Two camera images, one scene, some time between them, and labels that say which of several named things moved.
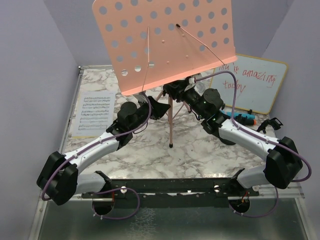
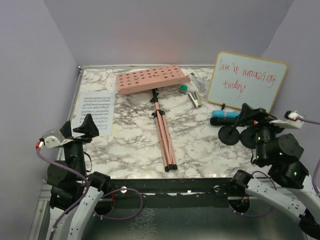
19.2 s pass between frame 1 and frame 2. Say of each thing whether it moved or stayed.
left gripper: moved
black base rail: stayed
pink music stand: moved
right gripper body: moved
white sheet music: stayed
